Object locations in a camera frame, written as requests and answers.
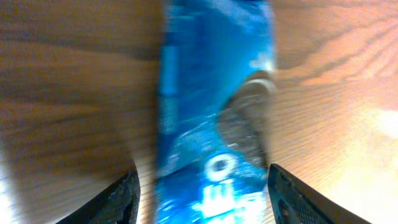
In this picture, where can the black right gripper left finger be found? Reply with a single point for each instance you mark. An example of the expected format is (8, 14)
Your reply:
(117, 204)

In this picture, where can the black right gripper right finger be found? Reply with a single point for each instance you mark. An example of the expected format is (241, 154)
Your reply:
(295, 202)

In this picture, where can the blue Oreo cookie pack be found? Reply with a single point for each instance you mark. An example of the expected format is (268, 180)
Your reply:
(217, 68)

